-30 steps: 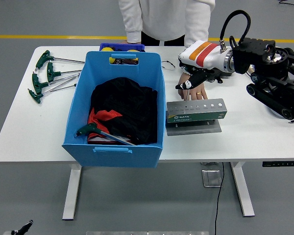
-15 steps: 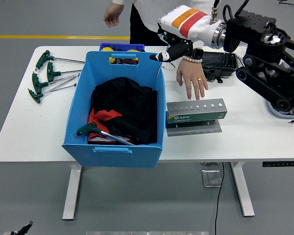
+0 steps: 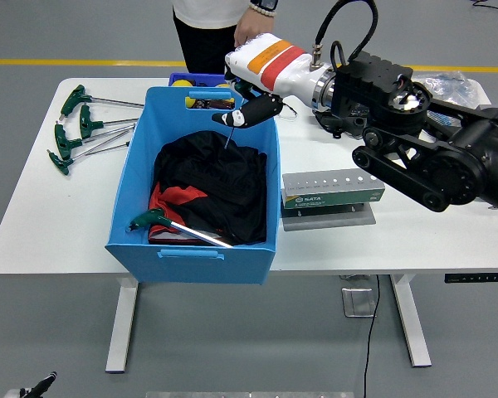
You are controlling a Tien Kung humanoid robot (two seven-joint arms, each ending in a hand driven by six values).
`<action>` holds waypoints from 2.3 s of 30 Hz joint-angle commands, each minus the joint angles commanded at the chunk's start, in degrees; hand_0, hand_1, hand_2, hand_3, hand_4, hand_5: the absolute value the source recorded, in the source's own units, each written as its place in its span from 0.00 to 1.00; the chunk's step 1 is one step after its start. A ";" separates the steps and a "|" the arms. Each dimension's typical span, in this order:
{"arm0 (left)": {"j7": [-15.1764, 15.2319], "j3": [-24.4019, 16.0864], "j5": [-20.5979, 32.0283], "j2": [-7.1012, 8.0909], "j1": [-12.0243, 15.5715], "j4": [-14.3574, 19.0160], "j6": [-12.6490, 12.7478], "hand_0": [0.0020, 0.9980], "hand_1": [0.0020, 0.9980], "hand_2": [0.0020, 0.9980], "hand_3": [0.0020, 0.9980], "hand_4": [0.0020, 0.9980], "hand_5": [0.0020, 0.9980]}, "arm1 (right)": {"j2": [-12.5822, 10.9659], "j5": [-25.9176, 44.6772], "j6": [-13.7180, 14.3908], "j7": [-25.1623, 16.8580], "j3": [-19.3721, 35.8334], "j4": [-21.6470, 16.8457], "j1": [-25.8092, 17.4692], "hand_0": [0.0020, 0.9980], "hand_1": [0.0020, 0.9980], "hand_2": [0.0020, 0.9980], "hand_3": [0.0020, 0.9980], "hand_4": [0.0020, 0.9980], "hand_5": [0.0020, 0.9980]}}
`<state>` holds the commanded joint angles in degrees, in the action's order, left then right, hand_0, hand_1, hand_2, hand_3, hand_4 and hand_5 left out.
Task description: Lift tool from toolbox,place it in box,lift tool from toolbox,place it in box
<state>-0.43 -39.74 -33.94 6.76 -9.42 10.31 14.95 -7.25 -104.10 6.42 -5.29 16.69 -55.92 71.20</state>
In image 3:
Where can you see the black table control panel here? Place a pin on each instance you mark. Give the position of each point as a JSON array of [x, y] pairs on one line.
[[475, 277]]

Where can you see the clear plastic parts bag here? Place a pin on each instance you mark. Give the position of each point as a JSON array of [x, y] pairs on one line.
[[448, 85]]

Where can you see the metal hex key rack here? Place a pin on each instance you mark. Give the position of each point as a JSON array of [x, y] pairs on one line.
[[332, 201]]

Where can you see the yellow ball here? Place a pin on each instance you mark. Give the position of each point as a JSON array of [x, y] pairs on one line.
[[182, 83], [223, 85]]

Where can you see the person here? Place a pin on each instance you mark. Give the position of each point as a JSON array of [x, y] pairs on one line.
[[207, 37]]

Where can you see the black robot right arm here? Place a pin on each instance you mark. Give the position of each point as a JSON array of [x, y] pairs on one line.
[[452, 166]]

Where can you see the black cloth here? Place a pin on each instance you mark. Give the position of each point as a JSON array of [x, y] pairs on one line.
[[216, 174]]

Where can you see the dark brown object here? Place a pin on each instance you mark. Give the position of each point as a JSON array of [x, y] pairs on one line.
[[207, 104]]

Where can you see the metal floor plate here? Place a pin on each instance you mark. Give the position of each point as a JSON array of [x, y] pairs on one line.
[[359, 302]]

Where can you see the red cloth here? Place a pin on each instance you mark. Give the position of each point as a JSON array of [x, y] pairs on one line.
[[170, 197]]

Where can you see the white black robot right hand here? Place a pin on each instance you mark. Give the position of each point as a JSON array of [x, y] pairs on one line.
[[274, 66]]

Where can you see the white table leg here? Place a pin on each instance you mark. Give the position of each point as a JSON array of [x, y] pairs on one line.
[[122, 327], [413, 327]]

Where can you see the black white robot left hand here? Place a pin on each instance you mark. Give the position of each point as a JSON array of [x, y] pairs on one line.
[[37, 387]]

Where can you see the dark blue plastic bin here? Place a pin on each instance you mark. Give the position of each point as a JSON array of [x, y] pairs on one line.
[[199, 77]]

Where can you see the person's left hand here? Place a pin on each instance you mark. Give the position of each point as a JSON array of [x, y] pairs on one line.
[[253, 27]]

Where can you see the light blue storage box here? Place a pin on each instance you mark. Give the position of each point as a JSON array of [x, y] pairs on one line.
[[191, 265]]

